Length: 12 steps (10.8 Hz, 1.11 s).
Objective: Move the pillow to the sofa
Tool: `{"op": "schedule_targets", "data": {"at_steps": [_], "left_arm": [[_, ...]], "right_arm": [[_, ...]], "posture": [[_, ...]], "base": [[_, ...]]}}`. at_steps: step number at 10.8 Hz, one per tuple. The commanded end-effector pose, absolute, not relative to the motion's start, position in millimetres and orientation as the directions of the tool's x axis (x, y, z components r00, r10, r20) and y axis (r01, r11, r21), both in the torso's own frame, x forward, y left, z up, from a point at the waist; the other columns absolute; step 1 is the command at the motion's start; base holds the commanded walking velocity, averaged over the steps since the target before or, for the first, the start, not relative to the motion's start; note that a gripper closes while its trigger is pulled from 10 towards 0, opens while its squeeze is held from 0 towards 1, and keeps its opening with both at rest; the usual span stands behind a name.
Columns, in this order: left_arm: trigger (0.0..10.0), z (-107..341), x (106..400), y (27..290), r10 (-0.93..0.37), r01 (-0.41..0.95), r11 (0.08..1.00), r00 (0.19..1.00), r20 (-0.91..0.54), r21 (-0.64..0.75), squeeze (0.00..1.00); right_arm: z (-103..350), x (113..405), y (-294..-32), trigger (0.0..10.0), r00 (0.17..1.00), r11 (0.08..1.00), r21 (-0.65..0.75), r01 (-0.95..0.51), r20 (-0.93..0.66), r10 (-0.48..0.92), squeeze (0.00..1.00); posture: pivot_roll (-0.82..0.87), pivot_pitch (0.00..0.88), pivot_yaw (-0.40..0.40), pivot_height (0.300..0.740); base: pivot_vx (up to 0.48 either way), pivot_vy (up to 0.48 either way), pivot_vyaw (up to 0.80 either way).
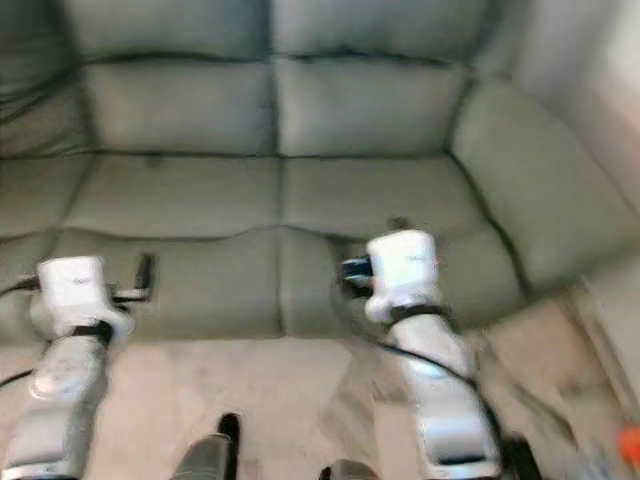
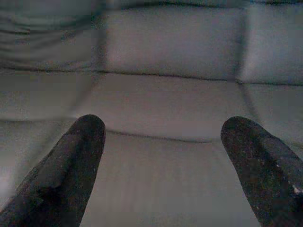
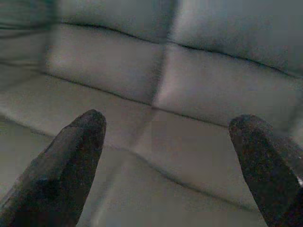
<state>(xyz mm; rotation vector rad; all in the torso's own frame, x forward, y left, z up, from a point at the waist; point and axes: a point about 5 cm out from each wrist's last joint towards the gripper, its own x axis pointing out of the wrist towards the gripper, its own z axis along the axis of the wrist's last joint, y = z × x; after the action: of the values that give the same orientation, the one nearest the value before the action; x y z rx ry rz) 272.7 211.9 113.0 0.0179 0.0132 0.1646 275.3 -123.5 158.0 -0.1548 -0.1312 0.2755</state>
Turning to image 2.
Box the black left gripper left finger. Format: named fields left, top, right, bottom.
left=0, top=114, right=107, bottom=227

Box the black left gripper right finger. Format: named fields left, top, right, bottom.
left=220, top=115, right=303, bottom=227

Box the dark green fabric sofa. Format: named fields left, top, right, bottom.
left=0, top=0, right=303, bottom=227

